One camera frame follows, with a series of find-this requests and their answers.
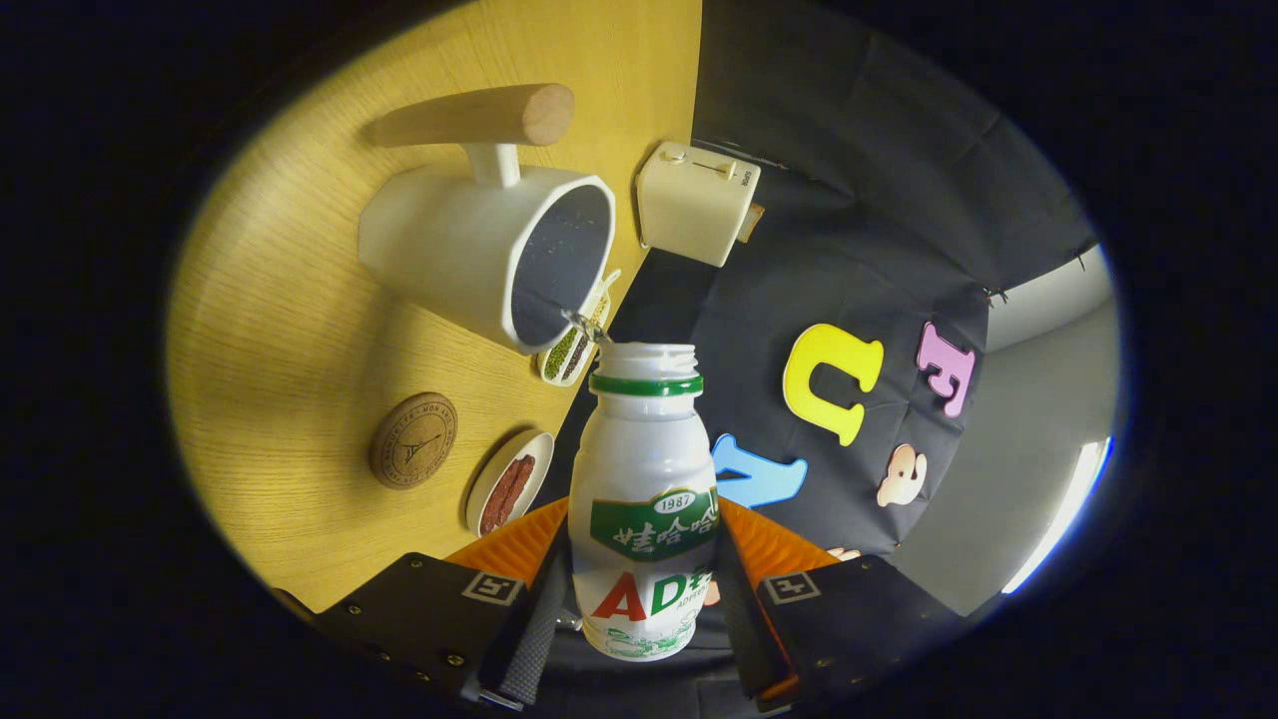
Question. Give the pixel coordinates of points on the cream toaster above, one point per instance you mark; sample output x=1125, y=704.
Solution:
x=694, y=205

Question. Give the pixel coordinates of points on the black backdrop cloth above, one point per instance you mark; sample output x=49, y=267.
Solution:
x=859, y=200

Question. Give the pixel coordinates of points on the white juice bottle green label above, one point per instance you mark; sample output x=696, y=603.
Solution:
x=644, y=449

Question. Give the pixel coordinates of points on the wooden table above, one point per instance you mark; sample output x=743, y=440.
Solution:
x=290, y=340

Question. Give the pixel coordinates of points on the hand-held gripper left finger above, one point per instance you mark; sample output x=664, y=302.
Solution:
x=534, y=629

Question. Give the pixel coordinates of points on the white round plate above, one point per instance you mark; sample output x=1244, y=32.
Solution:
x=481, y=494

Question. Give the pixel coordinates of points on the round cork coaster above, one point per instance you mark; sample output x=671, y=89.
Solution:
x=412, y=440

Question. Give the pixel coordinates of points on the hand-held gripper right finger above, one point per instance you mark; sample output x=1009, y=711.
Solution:
x=739, y=619

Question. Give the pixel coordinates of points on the toast slice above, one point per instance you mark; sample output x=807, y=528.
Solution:
x=752, y=223

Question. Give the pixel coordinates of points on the white divided bean dish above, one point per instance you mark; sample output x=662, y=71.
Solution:
x=567, y=352

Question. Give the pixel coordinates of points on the brown sausage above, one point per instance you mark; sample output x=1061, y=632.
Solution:
x=521, y=479
x=501, y=491

